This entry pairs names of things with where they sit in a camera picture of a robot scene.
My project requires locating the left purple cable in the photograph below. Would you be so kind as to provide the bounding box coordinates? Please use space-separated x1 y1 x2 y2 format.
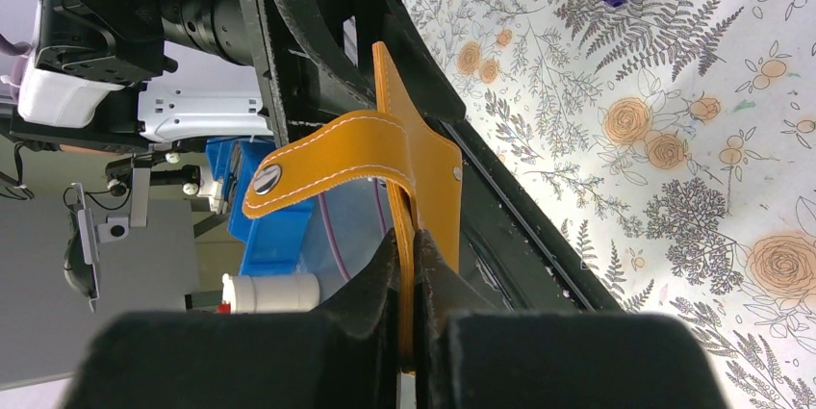
317 179 390 283

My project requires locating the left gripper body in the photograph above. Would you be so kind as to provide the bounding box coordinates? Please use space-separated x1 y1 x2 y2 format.
239 0 384 146

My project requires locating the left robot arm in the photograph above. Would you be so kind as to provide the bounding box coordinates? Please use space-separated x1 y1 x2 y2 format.
13 0 465 152

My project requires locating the blue plastic bin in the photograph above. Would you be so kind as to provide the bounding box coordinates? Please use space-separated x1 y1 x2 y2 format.
201 138 393 282

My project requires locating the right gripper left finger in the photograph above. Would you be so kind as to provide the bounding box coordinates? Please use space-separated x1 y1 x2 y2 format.
64 232 399 408

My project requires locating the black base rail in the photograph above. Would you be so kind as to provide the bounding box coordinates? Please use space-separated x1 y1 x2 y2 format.
432 121 623 313

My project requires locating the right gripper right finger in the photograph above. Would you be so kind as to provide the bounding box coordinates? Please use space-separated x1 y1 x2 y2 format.
414 230 727 408

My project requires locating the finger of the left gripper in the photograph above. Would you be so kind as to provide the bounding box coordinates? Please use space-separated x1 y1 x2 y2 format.
351 0 466 123
254 0 377 130

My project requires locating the floral patterned table mat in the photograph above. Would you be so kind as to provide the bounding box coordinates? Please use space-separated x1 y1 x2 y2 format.
406 0 815 408

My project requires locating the white plastic bottle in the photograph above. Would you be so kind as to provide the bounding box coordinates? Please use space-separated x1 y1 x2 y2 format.
217 273 320 314

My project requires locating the orange leather card holder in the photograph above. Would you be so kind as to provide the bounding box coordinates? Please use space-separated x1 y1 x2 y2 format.
242 41 463 371

